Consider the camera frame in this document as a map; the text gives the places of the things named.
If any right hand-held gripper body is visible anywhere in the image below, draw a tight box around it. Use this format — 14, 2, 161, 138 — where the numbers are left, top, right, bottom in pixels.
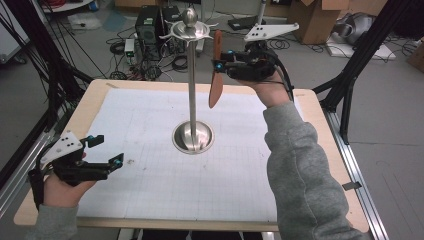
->
226, 22, 300, 81

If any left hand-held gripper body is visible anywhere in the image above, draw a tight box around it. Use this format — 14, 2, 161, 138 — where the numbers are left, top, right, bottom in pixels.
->
39, 130, 109, 187

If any wooden rice spatula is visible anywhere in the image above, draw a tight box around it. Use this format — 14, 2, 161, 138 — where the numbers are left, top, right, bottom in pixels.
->
208, 29, 225, 109

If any steel utensil stand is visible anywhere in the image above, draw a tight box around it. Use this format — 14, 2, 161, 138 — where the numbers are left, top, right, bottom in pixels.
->
159, 7, 219, 155

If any person's right hand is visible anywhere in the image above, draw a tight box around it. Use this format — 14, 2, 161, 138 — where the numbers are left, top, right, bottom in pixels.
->
244, 71, 294, 109

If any person's left hand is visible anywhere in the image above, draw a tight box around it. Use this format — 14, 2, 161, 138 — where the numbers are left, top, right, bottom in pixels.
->
44, 176, 97, 208

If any flat black device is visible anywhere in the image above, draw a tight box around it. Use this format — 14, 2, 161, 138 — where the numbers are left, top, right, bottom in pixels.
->
227, 14, 267, 32

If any white grid mat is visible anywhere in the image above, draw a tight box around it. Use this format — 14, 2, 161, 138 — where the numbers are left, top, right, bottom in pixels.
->
77, 87, 304, 223

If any white metal floor stand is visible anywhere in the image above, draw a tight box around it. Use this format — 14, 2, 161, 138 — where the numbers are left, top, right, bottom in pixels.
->
252, 0, 268, 26

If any black computer tower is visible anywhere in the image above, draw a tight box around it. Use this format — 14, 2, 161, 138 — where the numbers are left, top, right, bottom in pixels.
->
134, 4, 164, 62
162, 5, 184, 54

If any open cardboard box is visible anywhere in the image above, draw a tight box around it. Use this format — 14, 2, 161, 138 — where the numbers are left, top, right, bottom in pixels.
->
287, 0, 351, 45

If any small white power box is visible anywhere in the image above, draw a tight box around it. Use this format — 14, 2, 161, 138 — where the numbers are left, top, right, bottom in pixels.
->
124, 38, 136, 66

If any grey rounded appliance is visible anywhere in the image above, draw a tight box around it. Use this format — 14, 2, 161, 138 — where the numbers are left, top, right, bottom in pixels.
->
333, 12, 375, 46

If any white foam board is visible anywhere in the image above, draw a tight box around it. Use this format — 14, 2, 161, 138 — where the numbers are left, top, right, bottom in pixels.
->
325, 34, 397, 62

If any white cabinet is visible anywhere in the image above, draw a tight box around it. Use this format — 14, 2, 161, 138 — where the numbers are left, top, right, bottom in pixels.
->
0, 6, 31, 64

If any white round table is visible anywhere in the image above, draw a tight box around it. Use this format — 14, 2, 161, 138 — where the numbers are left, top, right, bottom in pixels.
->
39, 0, 96, 14

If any black tape piece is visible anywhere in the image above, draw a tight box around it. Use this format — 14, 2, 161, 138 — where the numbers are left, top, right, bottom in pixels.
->
341, 181, 363, 192

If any brown cardboard box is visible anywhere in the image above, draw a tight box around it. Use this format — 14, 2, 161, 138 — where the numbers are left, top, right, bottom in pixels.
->
406, 39, 424, 74

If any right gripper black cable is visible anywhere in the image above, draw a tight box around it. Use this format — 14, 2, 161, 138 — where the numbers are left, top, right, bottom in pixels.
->
266, 49, 295, 102

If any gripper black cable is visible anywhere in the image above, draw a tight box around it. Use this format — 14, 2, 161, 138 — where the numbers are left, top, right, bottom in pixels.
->
266, 49, 295, 102
28, 168, 46, 212

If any coiled black cable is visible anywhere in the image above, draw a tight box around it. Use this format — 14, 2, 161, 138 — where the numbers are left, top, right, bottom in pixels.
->
268, 38, 291, 51

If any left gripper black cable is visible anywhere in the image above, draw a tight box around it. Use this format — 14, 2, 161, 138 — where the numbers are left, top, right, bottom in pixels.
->
28, 168, 46, 212

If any aluminium rail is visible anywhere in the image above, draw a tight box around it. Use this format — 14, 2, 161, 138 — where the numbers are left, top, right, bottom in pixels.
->
0, 131, 51, 219
322, 108, 390, 240

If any black metal frame with cables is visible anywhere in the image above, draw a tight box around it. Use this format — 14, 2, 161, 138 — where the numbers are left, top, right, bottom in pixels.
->
0, 0, 94, 188

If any black metal frame strut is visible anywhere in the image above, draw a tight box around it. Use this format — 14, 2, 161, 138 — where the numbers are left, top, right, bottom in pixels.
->
312, 0, 414, 145

